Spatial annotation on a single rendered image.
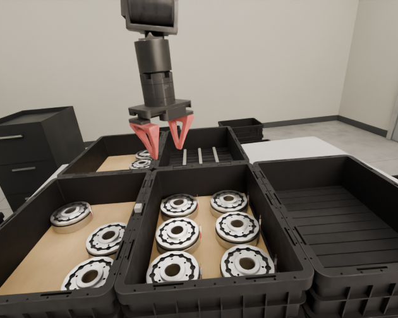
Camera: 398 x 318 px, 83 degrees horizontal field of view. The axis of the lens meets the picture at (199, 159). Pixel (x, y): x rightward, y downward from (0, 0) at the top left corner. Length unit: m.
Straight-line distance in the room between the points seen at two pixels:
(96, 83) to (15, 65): 1.07
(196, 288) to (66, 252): 0.38
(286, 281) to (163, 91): 0.35
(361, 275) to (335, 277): 0.04
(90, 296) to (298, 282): 0.30
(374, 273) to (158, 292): 0.31
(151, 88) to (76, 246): 0.44
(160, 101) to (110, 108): 3.51
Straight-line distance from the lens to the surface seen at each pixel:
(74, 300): 0.42
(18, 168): 2.16
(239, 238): 0.53
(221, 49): 3.82
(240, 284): 0.38
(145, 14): 0.41
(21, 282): 0.65
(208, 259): 0.54
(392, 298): 0.53
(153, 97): 0.41
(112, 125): 3.96
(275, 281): 0.38
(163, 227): 0.58
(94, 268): 0.53
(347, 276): 0.42
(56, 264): 0.64
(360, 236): 0.66
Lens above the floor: 1.23
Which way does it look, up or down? 24 degrees down
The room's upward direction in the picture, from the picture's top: 4 degrees counter-clockwise
